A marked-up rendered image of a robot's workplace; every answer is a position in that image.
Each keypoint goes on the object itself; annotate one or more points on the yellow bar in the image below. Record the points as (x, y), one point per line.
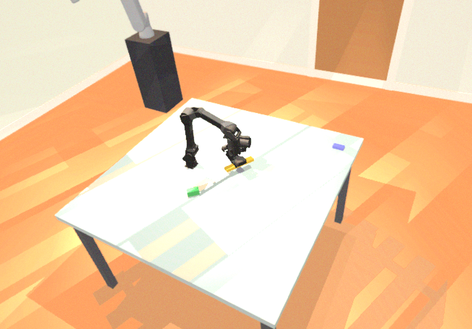
(232, 167)

